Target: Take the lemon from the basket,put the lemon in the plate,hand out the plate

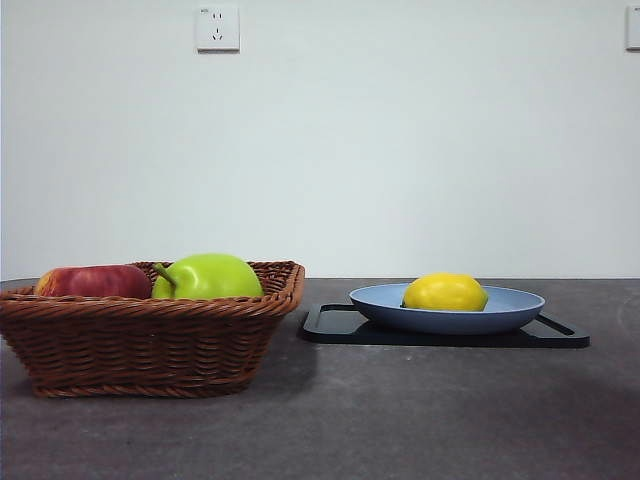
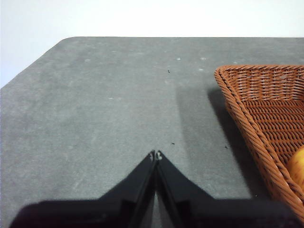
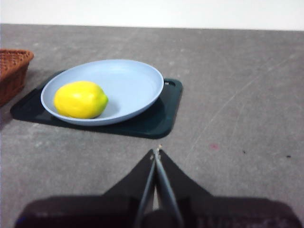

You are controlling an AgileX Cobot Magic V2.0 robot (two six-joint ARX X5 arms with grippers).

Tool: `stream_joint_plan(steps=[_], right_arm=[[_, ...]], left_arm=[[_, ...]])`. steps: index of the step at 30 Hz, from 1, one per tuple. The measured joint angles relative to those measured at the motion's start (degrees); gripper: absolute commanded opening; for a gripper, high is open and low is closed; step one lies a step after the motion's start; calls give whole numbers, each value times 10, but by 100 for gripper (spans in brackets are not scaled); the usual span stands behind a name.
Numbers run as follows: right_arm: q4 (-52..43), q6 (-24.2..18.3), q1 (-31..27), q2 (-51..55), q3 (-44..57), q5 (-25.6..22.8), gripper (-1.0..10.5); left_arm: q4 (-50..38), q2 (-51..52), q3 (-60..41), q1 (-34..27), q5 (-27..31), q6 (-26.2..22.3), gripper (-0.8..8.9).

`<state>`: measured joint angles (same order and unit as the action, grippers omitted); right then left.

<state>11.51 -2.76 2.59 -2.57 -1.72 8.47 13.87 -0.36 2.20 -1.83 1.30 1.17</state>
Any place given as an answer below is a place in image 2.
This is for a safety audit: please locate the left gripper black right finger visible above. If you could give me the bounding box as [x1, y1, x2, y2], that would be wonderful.
[156, 150, 303, 228]

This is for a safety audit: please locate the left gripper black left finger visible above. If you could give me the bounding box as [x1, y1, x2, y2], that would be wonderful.
[9, 149, 157, 228]

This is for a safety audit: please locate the brown wicker basket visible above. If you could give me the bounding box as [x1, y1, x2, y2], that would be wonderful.
[213, 64, 304, 220]

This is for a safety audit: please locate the red apple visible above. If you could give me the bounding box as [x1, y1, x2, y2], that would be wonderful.
[286, 145, 304, 190]

